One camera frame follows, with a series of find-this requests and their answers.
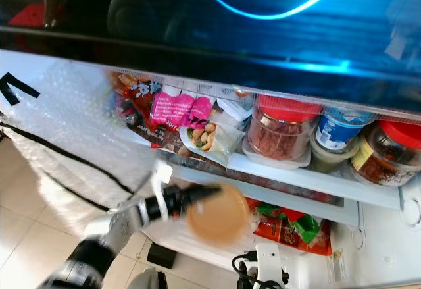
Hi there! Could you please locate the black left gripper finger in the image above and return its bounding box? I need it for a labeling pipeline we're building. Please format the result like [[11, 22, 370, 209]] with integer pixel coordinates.
[[192, 183, 224, 205]]

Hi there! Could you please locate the orange round bowl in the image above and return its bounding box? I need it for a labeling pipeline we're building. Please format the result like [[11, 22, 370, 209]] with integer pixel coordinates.
[[185, 182, 251, 244]]

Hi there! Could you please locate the glossy dark fridge panel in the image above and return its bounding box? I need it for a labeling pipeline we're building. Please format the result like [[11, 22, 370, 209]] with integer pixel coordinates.
[[0, 0, 421, 115]]

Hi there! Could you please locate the white fridge door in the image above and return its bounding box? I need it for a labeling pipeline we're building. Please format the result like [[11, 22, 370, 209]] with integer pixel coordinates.
[[0, 47, 421, 289]]

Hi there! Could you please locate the wrap picture food packet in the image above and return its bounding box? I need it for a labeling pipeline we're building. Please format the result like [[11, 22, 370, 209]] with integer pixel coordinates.
[[178, 107, 251, 169]]

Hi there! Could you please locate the small black box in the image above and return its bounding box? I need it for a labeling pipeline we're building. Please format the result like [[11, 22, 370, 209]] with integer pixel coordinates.
[[146, 241, 178, 271]]

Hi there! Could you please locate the clear plastic container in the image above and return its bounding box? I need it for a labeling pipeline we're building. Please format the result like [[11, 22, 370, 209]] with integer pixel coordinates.
[[241, 137, 314, 171]]

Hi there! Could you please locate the pink label white bottle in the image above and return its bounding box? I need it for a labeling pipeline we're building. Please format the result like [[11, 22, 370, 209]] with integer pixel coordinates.
[[149, 84, 176, 128], [170, 90, 195, 129], [191, 94, 215, 129]]

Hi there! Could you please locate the white grey robot leg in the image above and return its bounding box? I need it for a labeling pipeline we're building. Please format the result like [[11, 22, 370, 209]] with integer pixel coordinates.
[[128, 267, 169, 289]]

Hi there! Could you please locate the red green snack packet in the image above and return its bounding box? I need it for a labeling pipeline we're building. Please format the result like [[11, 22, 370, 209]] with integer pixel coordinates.
[[246, 197, 334, 257]]

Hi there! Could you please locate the red lid chili jar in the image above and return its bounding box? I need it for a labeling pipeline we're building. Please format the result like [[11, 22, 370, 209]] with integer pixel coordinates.
[[246, 93, 324, 162]]

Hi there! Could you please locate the bubble wrap sheet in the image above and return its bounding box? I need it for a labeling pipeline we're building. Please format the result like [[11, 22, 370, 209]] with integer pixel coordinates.
[[0, 61, 160, 205]]

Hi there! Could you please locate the green glass jar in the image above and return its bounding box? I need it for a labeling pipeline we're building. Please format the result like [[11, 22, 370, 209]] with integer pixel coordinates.
[[309, 138, 363, 175]]

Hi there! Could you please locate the white lower door shelf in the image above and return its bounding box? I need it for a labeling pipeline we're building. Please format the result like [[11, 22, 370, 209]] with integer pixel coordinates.
[[141, 164, 362, 273]]

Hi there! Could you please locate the blue label white tub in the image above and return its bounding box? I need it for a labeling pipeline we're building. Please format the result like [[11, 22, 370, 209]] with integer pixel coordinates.
[[314, 106, 380, 153]]

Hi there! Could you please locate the white label sticker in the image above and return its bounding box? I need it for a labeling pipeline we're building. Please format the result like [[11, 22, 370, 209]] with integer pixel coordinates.
[[328, 252, 350, 284]]

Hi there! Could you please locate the yellow label sauce jar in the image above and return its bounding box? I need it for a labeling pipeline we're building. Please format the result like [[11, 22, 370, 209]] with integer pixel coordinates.
[[348, 118, 421, 188]]

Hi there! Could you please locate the black tape mark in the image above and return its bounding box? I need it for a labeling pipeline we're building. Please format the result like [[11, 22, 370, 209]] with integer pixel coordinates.
[[0, 71, 41, 106]]

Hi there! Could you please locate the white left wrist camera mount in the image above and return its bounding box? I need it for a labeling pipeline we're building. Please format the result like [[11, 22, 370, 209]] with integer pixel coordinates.
[[149, 160, 176, 201]]

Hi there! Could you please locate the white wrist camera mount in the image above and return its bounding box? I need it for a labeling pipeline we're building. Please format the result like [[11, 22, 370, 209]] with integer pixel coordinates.
[[255, 242, 283, 289], [149, 160, 176, 201]]

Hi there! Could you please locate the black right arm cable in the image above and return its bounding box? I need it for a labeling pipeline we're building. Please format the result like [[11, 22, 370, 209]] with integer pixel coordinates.
[[231, 252, 261, 289]]

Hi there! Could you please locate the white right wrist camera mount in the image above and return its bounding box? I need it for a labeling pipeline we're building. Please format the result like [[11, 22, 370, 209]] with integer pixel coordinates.
[[255, 242, 283, 289]]

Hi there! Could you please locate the clear door shelf rail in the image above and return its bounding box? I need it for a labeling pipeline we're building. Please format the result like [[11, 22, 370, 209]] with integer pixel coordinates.
[[105, 65, 421, 125]]

